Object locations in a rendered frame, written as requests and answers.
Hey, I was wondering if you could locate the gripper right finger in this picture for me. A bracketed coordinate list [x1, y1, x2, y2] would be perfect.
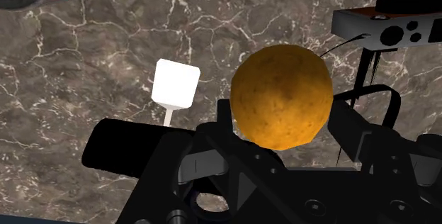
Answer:
[327, 99, 442, 224]

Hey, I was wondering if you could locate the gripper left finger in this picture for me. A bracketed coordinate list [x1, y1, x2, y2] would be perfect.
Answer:
[115, 99, 305, 224]

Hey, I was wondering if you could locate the round orange fruit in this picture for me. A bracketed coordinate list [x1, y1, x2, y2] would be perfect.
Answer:
[229, 44, 334, 151]

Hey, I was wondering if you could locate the white head black handle tool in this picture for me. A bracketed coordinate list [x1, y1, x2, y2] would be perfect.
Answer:
[81, 58, 201, 179]

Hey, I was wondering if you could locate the grey camera with black strap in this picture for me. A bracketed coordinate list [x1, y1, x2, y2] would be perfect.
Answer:
[319, 0, 442, 167]

